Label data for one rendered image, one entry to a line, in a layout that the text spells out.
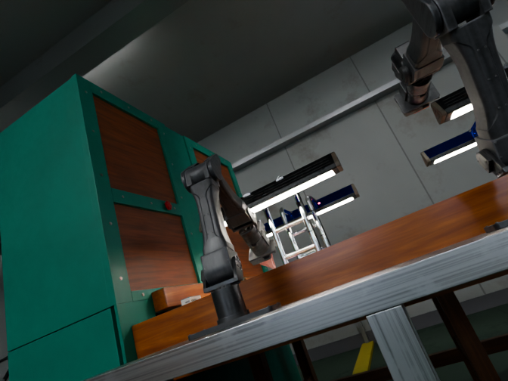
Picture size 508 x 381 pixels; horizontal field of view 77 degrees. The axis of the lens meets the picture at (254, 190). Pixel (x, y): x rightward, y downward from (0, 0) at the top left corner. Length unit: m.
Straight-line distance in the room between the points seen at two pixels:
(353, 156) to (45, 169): 3.21
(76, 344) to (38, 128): 0.89
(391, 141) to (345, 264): 3.23
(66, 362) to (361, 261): 0.99
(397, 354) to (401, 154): 3.56
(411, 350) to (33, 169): 1.46
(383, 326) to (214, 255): 0.41
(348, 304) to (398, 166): 3.49
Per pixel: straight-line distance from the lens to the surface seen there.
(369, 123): 4.08
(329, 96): 4.31
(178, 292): 1.28
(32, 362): 1.47
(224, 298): 0.69
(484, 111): 0.68
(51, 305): 1.38
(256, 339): 0.49
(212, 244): 0.74
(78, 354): 1.28
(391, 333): 0.45
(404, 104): 1.04
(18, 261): 1.56
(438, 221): 0.83
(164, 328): 1.08
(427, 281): 0.45
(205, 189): 0.81
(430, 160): 1.75
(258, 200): 1.23
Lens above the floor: 0.68
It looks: 20 degrees up
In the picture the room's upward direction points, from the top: 20 degrees counter-clockwise
